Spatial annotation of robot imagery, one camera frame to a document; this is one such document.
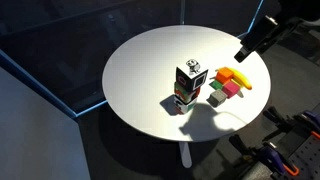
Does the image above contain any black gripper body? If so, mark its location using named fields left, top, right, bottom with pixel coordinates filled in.
left=240, top=14, right=303, bottom=55

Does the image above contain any orange block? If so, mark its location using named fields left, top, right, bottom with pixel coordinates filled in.
left=214, top=66, right=235, bottom=85

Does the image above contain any pink block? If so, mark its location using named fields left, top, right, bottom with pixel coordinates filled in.
left=222, top=80, right=241, bottom=99

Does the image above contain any green block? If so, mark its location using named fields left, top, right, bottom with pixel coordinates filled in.
left=209, top=79, right=224, bottom=91

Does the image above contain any yellow banana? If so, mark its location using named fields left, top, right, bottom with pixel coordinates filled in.
left=214, top=67, right=253, bottom=91

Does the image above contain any small white toy figure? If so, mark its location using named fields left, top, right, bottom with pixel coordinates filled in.
left=185, top=58, right=202, bottom=75

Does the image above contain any orange and green printed cube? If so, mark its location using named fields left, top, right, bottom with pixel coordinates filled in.
left=173, top=81, right=202, bottom=103

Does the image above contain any black clamp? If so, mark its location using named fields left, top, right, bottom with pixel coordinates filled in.
left=229, top=134, right=259, bottom=158
left=262, top=105, right=296, bottom=143

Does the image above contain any white table base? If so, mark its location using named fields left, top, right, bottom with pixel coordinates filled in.
left=178, top=141, right=194, bottom=169

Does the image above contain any black perforated board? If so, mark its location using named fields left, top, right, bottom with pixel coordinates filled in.
left=288, top=134, right=320, bottom=180

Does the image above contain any grey frame post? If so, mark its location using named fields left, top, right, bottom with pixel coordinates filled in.
left=180, top=0, right=186, bottom=25

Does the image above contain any purple clamp with orange handle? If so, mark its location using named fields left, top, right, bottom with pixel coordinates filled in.
left=293, top=109, right=320, bottom=140
left=258, top=141, right=301, bottom=178

